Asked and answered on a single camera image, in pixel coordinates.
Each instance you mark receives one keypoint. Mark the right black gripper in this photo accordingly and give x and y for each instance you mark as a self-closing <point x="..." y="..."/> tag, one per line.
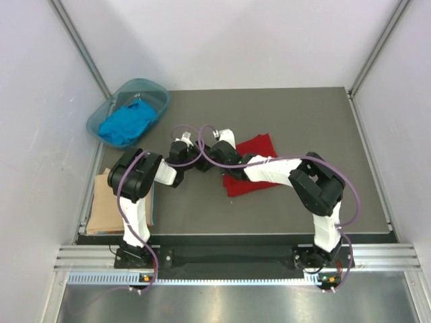
<point x="221" y="167"/>

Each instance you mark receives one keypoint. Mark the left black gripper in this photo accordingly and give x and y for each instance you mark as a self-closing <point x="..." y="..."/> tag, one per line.
<point x="205" y="161"/>

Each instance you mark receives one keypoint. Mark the red t-shirt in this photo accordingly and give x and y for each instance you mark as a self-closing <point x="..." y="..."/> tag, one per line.
<point x="260" y="145"/>

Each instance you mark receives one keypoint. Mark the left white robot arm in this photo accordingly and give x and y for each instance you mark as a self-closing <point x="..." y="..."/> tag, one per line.
<point x="132" y="181"/>

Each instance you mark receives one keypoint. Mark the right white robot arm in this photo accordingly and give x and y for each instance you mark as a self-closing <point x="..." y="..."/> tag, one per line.
<point x="319" y="189"/>

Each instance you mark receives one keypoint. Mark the teal plastic basket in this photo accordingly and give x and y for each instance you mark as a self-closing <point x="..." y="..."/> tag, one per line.
<point x="136" y="89"/>

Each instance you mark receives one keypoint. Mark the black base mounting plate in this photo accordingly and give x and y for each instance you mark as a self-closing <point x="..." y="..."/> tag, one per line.
<point x="237" y="257"/>

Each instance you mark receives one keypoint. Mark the folded tan t-shirt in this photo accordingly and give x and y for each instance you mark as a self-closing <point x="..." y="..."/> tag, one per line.
<point x="105" y="217"/>

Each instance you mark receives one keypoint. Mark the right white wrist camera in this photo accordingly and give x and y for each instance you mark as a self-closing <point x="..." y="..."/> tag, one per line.
<point x="226" y="135"/>

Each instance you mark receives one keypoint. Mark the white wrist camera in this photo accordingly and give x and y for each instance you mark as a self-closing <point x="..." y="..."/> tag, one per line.
<point x="226" y="135"/>
<point x="186" y="138"/>

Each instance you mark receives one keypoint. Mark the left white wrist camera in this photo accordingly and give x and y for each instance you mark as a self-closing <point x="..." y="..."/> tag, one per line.
<point x="186" y="138"/>

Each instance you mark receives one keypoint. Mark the slotted cable duct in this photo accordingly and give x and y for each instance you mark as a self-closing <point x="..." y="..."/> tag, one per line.
<point x="141" y="279"/>

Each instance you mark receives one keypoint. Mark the aluminium frame rail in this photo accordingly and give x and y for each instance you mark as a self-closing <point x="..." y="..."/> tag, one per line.
<point x="366" y="257"/>

